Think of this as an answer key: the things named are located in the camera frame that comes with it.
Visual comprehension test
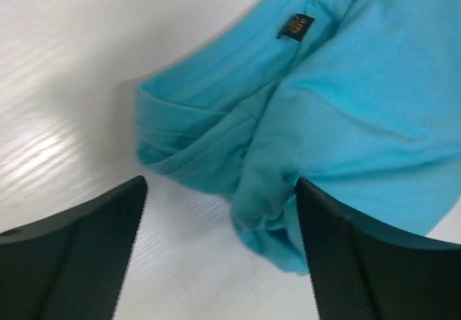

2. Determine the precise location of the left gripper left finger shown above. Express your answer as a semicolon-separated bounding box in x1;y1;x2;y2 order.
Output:
1;176;148;320

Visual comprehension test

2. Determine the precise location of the cyan t shirt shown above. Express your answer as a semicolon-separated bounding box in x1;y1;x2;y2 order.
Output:
135;0;460;275

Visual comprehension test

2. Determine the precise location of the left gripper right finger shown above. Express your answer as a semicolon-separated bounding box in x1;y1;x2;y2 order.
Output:
295;178;460;320

